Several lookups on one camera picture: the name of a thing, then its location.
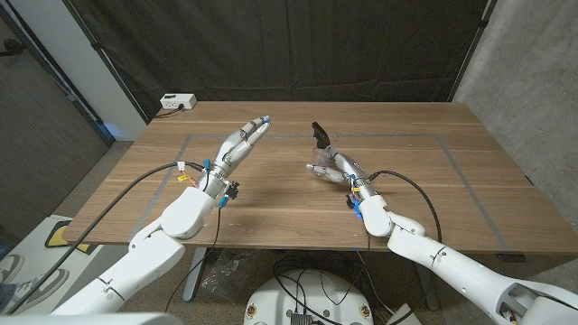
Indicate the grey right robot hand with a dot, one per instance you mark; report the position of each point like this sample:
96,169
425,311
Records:
354,169

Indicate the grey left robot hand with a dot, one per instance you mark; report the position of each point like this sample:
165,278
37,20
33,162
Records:
230,151

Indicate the clear plastic spray bottle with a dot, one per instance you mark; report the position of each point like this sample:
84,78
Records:
323,157

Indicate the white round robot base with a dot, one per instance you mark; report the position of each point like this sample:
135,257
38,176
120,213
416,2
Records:
311,293

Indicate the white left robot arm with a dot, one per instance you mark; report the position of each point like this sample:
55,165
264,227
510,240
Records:
149,253

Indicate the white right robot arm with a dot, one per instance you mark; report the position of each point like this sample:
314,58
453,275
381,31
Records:
451,266

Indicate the white power strip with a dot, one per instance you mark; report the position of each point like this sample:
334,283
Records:
178,100

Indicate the clear plastic bag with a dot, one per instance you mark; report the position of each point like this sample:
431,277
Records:
228,273

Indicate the grey table leg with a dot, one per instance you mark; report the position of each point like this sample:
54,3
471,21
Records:
194,275
429,289

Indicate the black backdrop stand pole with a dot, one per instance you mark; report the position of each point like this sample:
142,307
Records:
108,63
472,49

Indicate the white box corner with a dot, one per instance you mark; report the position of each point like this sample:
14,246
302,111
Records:
404,316

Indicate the grey finned module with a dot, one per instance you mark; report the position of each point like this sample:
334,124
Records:
301,318

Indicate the white mat with yellow logo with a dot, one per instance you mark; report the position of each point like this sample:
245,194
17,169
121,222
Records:
40,244

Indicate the white robot chest edge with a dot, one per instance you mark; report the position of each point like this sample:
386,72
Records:
90,319

